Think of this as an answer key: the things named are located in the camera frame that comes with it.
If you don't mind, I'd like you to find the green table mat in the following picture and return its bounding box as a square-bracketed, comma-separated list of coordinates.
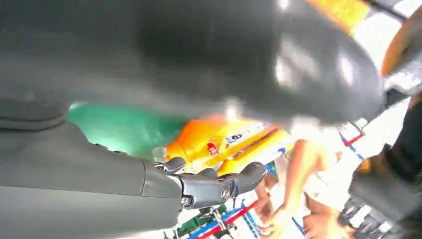
[67, 103, 189, 163]

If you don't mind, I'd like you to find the seated person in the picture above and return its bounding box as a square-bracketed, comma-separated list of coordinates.
[254, 122, 367, 239]

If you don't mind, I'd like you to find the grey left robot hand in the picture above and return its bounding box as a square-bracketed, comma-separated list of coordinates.
[348, 145, 422, 225]

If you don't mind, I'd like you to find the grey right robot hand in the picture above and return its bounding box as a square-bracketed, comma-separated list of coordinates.
[0, 0, 385, 239]

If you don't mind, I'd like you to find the yellow plastic sheet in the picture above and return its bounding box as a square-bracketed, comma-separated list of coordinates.
[305, 0, 371, 36]

